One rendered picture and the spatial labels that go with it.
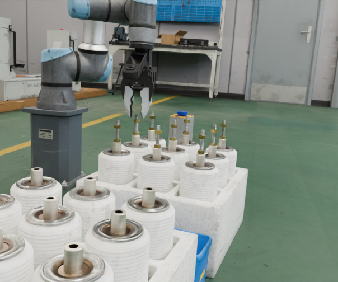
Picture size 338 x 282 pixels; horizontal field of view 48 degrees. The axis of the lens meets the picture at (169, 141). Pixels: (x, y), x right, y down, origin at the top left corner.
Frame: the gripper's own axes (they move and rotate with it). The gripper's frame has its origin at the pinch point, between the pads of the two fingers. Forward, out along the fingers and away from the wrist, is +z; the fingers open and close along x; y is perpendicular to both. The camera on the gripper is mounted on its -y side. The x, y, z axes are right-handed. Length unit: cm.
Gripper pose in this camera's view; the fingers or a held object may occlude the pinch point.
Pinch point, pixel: (136, 113)
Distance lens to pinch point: 112.7
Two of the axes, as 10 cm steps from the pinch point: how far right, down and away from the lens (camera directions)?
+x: -9.7, -1.1, 2.2
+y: 2.4, -1.8, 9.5
